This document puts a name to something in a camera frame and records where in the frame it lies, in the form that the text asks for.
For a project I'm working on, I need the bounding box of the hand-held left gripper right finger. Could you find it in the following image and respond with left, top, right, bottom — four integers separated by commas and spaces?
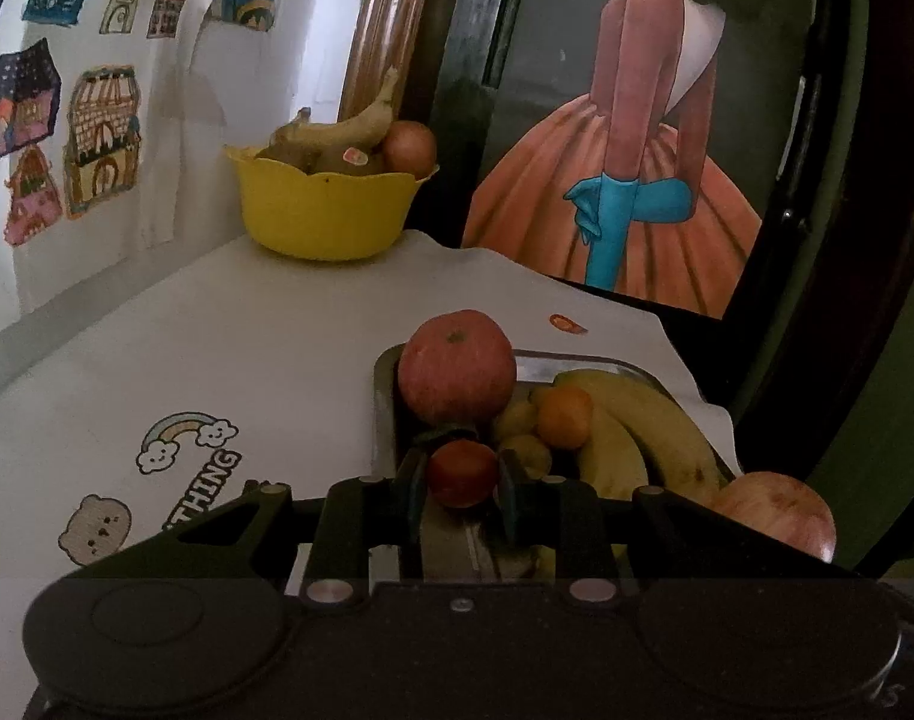
498, 454, 863, 607

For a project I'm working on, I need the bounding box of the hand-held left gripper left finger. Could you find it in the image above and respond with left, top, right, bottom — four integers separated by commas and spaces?
89, 454, 428, 608

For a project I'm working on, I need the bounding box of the small green round fruit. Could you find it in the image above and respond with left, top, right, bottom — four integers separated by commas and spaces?
491, 400, 540, 442
500, 433, 554, 479

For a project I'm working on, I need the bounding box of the small red tomato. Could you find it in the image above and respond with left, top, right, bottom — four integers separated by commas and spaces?
427, 439, 501, 509

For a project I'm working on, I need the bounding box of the small orange tangerine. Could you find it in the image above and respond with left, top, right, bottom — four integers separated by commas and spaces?
537, 385, 594, 449

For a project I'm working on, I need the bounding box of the yellow banana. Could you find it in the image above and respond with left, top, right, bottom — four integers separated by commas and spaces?
532, 382, 649, 500
554, 369, 732, 507

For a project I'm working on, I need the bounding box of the metal tray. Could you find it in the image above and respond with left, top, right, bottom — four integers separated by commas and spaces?
373, 345, 735, 580

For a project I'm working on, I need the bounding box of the deep red apple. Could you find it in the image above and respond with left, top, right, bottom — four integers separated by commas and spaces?
397, 309, 518, 427

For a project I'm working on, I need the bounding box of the pale pink apple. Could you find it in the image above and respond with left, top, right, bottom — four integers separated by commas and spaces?
708, 471, 837, 563

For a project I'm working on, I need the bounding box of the yellow plastic bowl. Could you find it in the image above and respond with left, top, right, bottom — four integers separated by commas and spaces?
224, 142, 439, 262

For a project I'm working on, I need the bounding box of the woman in orange dress poster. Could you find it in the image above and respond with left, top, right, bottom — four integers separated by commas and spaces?
461, 0, 814, 318

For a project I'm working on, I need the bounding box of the kiwi with sticker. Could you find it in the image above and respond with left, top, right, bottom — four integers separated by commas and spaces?
314, 144, 387, 175

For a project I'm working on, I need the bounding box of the small orange-red apple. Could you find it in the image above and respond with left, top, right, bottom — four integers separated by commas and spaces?
382, 120, 438, 179

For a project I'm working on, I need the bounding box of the long spotted banana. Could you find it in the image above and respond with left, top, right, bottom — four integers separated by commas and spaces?
273, 67, 402, 166

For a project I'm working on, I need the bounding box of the houses drawing on paper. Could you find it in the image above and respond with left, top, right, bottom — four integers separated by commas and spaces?
0, 0, 226, 316

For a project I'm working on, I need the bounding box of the wooden door post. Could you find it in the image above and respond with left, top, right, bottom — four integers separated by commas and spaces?
339, 0, 443, 128

